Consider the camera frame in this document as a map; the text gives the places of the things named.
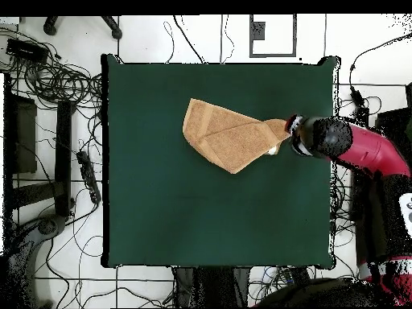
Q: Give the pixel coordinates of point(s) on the orange terry towel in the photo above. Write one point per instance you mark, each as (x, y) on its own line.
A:
(231, 141)

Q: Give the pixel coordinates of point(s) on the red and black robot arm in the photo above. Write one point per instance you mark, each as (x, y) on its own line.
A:
(370, 151)

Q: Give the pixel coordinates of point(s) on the black upright bar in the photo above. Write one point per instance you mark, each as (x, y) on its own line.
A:
(362, 114)

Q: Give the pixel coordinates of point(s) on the large black box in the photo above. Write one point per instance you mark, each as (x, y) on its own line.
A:
(396, 122)

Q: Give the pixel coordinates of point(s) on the dark green table cloth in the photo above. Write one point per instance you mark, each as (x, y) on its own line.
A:
(193, 219)

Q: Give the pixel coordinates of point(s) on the black angled leg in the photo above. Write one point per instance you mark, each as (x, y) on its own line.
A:
(51, 27)
(114, 30)

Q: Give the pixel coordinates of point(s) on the long black power strip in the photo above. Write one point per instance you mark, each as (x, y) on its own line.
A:
(88, 177)

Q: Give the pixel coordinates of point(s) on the black power supply box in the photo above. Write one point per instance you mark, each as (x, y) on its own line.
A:
(27, 51)

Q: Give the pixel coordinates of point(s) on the black robot pedestal stand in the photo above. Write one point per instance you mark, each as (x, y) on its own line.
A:
(212, 286)

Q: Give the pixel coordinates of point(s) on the black frame stand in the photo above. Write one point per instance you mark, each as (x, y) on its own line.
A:
(62, 154)

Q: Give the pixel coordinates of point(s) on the grey pedestal leg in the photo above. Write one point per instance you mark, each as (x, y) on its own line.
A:
(48, 225)

